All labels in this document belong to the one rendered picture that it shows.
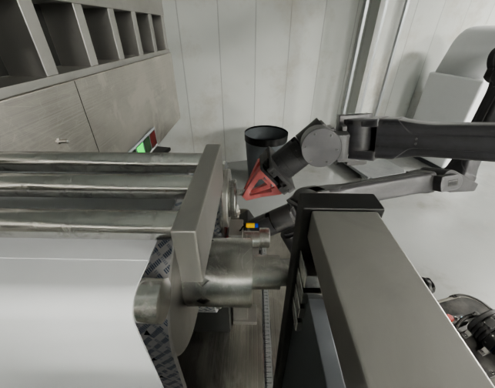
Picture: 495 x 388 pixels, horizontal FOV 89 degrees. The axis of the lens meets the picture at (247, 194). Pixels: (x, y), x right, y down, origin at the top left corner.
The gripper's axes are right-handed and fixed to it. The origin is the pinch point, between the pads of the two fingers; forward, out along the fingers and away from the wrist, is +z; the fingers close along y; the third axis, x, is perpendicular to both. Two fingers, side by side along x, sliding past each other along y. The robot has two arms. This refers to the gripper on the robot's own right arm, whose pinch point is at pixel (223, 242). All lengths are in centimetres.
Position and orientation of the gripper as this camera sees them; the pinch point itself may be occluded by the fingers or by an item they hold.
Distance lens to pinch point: 66.5
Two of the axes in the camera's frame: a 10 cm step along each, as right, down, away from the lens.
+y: 0.2, -5.5, 8.4
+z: -8.7, 4.0, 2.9
